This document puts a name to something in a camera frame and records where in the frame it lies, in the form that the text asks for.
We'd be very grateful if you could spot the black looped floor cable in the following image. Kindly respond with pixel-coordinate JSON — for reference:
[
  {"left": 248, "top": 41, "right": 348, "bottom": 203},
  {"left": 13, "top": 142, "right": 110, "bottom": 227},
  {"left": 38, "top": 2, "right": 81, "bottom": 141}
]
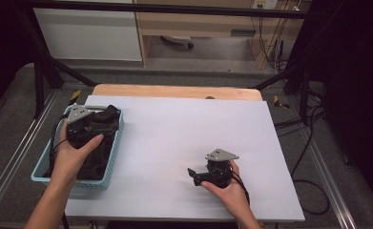
[{"left": 290, "top": 106, "right": 331, "bottom": 216}]

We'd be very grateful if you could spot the white office chair base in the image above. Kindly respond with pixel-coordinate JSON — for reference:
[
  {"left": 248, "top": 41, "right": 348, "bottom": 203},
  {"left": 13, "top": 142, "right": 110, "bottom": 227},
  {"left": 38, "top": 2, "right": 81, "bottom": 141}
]
[{"left": 160, "top": 35, "right": 195, "bottom": 50}]

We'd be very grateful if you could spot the black metal stand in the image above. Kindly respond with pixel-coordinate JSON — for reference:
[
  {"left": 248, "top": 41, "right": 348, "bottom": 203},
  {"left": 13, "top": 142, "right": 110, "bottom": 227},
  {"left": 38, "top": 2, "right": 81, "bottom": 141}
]
[
  {"left": 254, "top": 63, "right": 312, "bottom": 125},
  {"left": 15, "top": 9, "right": 97, "bottom": 118}
]

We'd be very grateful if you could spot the light blue plastic basket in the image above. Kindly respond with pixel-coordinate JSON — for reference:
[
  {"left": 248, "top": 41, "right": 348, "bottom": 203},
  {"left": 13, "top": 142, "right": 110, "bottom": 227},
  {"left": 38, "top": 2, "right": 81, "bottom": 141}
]
[{"left": 31, "top": 104, "right": 125, "bottom": 191}]

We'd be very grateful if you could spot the wooden table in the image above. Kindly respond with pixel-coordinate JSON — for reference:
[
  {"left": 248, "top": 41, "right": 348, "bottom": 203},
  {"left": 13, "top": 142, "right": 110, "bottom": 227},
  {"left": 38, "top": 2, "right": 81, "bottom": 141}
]
[{"left": 92, "top": 83, "right": 263, "bottom": 102}]

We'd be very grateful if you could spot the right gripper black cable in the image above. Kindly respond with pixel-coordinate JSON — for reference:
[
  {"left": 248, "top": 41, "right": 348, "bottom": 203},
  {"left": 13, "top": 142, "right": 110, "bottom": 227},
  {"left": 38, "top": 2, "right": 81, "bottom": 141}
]
[{"left": 230, "top": 171, "right": 252, "bottom": 207}]

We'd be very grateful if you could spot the person's left hand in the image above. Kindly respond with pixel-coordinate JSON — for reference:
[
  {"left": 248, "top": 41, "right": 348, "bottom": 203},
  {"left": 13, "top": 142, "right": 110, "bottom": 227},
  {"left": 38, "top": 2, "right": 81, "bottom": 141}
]
[{"left": 50, "top": 121, "right": 105, "bottom": 187}]

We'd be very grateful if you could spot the yellow black tape strip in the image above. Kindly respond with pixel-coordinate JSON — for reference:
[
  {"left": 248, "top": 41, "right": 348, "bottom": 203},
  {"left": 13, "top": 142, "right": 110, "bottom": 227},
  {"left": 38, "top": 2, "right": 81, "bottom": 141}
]
[
  {"left": 273, "top": 94, "right": 291, "bottom": 110},
  {"left": 69, "top": 90, "right": 82, "bottom": 106}
]

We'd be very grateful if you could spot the aluminium floor rail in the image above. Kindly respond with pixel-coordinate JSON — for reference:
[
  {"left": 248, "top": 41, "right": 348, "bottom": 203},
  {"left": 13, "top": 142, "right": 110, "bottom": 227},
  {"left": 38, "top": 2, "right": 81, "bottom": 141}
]
[
  {"left": 0, "top": 90, "right": 60, "bottom": 220},
  {"left": 298, "top": 123, "right": 359, "bottom": 229}
]

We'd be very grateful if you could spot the person's right hand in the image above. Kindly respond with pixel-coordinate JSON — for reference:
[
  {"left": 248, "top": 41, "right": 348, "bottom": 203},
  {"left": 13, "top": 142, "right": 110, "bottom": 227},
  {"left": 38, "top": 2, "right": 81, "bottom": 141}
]
[{"left": 200, "top": 159, "right": 251, "bottom": 218}]

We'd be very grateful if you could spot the white board sheet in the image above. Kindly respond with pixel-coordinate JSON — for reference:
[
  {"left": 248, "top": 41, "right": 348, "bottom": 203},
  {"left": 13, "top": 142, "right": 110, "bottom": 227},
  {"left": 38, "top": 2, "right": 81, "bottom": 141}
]
[{"left": 35, "top": 94, "right": 306, "bottom": 222}]

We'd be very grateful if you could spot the white power strip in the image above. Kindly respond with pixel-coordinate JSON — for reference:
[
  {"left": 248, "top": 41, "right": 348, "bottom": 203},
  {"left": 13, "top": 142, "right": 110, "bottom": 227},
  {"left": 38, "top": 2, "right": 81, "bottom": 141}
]
[{"left": 251, "top": 0, "right": 279, "bottom": 10}]

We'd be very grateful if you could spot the hanging cable bundle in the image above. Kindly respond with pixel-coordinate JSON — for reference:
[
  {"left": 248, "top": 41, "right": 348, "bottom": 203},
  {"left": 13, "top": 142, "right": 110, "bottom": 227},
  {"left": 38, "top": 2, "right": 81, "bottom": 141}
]
[{"left": 250, "top": 9, "right": 290, "bottom": 74}]

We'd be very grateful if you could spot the light wooden desk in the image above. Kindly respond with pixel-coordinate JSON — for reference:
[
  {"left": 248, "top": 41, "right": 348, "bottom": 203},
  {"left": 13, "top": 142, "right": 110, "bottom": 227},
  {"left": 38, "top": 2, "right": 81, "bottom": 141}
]
[{"left": 133, "top": 0, "right": 312, "bottom": 70}]

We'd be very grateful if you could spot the white cabinet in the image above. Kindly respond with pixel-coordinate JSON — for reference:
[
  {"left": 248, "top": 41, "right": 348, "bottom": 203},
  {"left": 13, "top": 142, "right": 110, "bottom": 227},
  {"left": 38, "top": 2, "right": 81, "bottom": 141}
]
[{"left": 33, "top": 8, "right": 143, "bottom": 62}]

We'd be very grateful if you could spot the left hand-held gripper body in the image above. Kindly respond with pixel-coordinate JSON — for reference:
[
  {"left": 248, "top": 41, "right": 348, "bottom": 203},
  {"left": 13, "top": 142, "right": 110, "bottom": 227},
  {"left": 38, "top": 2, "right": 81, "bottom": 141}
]
[{"left": 65, "top": 104, "right": 96, "bottom": 150}]

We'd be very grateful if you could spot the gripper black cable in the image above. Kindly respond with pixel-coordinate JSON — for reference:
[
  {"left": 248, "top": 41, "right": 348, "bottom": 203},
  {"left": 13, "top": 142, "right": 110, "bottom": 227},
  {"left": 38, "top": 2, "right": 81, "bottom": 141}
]
[
  {"left": 49, "top": 114, "right": 72, "bottom": 171},
  {"left": 230, "top": 171, "right": 252, "bottom": 207}
]

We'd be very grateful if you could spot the black horizontal frame bar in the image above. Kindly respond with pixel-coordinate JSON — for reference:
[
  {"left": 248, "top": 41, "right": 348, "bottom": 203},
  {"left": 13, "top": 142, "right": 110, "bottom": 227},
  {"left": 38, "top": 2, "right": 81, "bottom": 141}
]
[{"left": 18, "top": 0, "right": 321, "bottom": 19}]

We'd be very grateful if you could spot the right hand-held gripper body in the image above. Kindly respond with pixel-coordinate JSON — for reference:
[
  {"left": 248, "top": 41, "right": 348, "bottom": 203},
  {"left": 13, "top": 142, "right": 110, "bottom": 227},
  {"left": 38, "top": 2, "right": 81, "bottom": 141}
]
[{"left": 193, "top": 148, "right": 240, "bottom": 189}]

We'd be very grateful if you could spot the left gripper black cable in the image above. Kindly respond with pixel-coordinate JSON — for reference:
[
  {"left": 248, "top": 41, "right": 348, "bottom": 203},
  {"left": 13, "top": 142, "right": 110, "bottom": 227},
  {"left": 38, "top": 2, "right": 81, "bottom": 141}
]
[{"left": 49, "top": 114, "right": 72, "bottom": 171}]

